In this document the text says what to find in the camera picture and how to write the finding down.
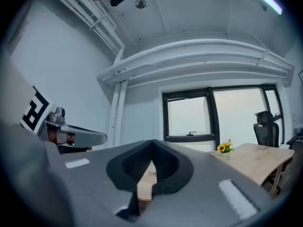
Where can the thin white pipe bundle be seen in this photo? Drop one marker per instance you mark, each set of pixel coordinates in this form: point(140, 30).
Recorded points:
point(99, 22)

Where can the thick white pipe bundle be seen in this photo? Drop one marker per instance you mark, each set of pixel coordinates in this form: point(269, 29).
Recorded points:
point(189, 55)

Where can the white standing pipe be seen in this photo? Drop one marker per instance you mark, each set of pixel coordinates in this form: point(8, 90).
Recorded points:
point(118, 112)

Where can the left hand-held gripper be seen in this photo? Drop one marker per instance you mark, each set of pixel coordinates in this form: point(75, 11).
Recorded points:
point(35, 110)

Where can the black window frame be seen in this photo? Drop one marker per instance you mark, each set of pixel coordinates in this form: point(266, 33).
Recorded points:
point(211, 112)

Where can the black mesh office chair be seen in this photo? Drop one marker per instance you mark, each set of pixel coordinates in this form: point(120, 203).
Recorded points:
point(266, 131)

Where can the potted sunflower bouquet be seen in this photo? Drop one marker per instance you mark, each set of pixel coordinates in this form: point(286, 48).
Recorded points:
point(225, 149)

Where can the round smoke detector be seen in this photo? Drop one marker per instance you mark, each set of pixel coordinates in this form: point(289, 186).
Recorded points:
point(140, 3)

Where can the wooden table leg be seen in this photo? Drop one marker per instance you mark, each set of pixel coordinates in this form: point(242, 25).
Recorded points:
point(276, 181)

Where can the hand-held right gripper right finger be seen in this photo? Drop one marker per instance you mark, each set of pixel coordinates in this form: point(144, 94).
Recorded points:
point(201, 197)

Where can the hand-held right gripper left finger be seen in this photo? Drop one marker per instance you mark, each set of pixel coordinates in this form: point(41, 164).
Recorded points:
point(94, 185)

